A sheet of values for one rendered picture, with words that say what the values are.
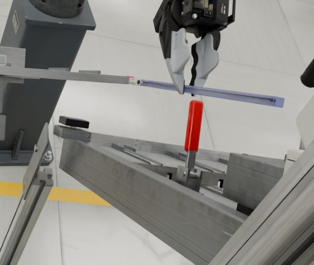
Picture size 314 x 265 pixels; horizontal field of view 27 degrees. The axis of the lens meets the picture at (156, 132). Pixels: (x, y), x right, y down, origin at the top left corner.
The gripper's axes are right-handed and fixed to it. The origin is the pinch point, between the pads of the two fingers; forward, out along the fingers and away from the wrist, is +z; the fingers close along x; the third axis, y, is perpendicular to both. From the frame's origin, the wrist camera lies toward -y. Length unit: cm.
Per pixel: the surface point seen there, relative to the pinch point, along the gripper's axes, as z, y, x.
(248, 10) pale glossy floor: -92, -174, 110
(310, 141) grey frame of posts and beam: 16, 50, -14
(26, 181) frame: 12.8, -35.0, -14.3
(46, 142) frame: 7.2, -22.8, -14.4
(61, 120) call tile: 3.3, -21.2, -12.5
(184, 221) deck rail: 20.6, 23.5, -10.0
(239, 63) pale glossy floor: -58, -153, 95
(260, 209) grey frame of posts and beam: 20, 44, -14
